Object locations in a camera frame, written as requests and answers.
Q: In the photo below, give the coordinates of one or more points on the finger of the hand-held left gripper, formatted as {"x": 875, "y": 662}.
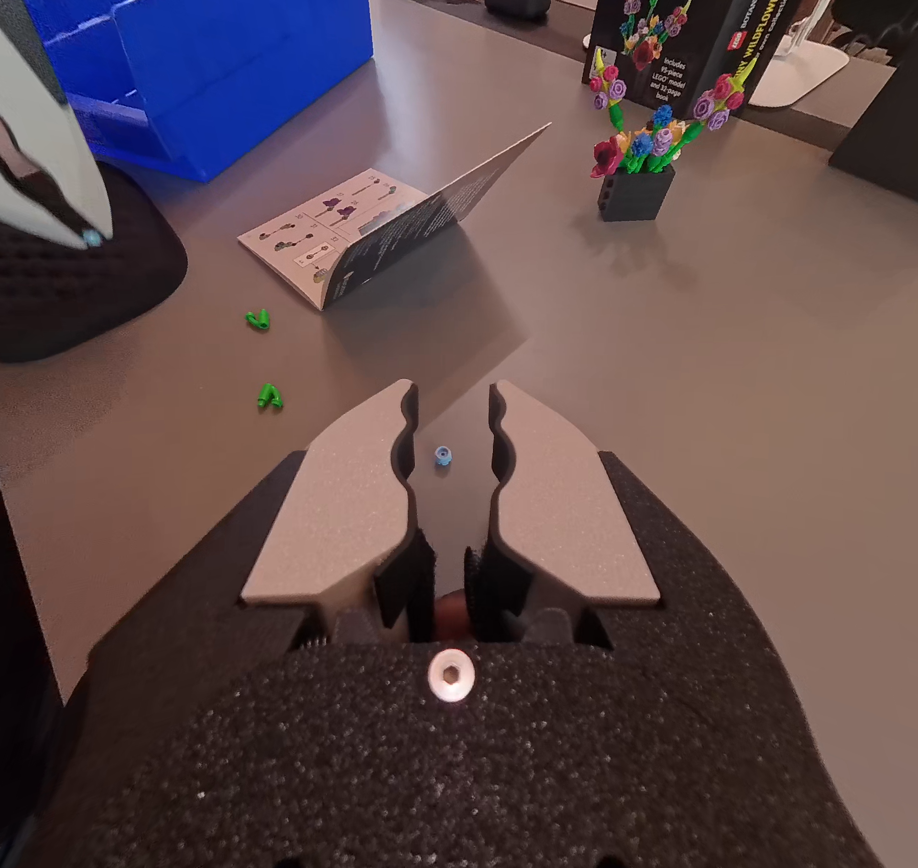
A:
{"x": 43, "y": 108}
{"x": 17, "y": 213}

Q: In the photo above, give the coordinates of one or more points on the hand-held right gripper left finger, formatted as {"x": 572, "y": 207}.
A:
{"x": 337, "y": 517}

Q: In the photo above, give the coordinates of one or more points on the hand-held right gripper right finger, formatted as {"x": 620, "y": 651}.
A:
{"x": 574, "y": 517}

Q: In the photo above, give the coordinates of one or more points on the green lego leaf piece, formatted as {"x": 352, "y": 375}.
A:
{"x": 257, "y": 319}
{"x": 268, "y": 398}

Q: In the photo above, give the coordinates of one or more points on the large blue plastic bin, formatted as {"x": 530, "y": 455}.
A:
{"x": 244, "y": 51}

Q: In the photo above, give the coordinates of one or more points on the lego flower bouquet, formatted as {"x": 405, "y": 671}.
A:
{"x": 646, "y": 151}

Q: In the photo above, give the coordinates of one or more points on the lego instruction booklet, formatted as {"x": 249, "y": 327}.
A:
{"x": 359, "y": 230}

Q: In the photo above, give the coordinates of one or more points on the black lego set box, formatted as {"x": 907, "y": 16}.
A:
{"x": 703, "y": 22}

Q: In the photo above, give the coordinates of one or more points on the person's right hand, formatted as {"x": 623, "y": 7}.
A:
{"x": 452, "y": 614}

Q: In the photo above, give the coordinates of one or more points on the black rounded pad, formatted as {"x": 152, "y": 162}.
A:
{"x": 101, "y": 287}

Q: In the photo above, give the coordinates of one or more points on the large black block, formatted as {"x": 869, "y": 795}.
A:
{"x": 882, "y": 137}

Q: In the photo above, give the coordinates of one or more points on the small white rounded object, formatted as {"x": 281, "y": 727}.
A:
{"x": 803, "y": 72}

